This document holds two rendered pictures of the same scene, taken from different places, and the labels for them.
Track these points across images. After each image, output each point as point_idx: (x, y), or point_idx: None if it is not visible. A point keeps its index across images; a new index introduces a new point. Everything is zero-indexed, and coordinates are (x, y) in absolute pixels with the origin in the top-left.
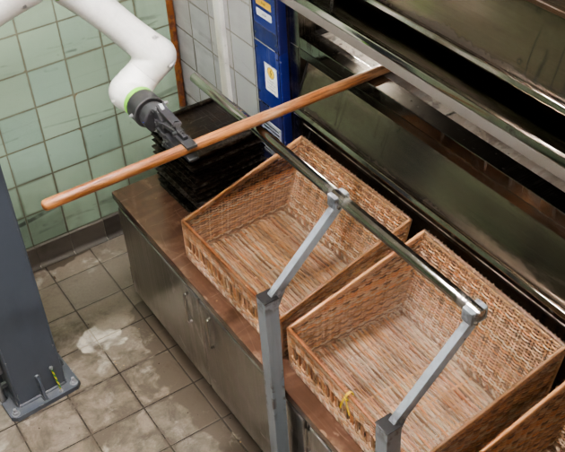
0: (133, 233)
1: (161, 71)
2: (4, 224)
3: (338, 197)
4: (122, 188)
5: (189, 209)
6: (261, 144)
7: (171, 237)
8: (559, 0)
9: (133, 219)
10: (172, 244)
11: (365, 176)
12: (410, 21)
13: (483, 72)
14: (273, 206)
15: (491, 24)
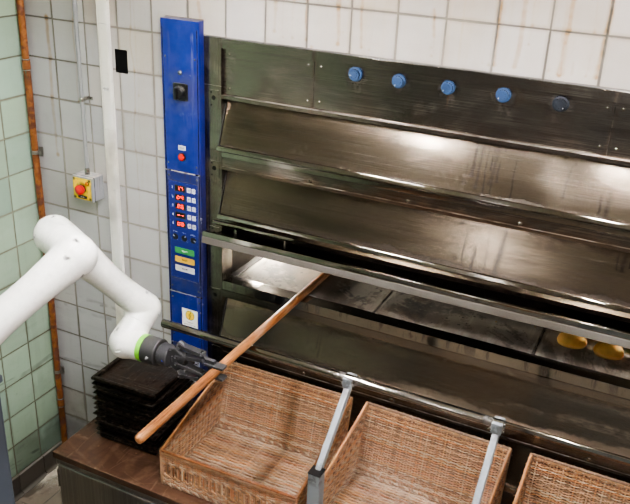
0: (81, 484)
1: (154, 319)
2: (4, 495)
3: (352, 378)
4: (61, 446)
5: (142, 444)
6: None
7: (136, 472)
8: (483, 213)
9: (88, 468)
10: (141, 477)
11: (292, 378)
12: (357, 247)
13: (413, 272)
14: (211, 424)
15: (426, 237)
